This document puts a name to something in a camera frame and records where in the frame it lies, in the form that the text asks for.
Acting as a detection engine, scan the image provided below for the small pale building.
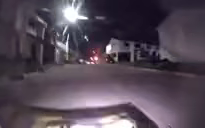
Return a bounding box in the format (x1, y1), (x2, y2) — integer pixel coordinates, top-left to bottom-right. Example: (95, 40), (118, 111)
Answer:
(54, 39), (72, 64)

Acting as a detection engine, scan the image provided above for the dark roadside verge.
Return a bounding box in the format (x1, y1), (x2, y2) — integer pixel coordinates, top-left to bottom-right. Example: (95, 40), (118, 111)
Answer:
(129, 60), (205, 78)

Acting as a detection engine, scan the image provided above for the grey asphalt road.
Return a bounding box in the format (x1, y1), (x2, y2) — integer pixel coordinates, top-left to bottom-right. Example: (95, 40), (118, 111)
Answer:
(0, 62), (205, 128)

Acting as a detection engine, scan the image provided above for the yellow and white speed bump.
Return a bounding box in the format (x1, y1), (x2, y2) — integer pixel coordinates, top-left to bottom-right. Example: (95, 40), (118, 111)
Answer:
(31, 102), (159, 128)

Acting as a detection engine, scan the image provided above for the white two-storey building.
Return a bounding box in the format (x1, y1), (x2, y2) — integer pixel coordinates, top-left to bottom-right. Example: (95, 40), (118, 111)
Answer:
(105, 37), (160, 64)

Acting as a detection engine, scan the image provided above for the street lamp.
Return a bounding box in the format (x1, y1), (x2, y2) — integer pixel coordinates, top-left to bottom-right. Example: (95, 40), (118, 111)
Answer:
(62, 5), (80, 62)

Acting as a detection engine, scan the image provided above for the large grey building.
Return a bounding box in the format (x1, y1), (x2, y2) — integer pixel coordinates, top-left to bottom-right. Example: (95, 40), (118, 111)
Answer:
(156, 7), (205, 65)

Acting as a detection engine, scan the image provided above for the grey pavement with kerb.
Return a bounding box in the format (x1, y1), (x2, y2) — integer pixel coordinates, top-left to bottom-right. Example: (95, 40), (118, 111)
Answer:
(0, 62), (63, 101)

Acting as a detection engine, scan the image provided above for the pale building with columns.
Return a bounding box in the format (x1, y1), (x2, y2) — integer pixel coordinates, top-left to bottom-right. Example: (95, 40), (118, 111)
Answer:
(0, 0), (58, 68)

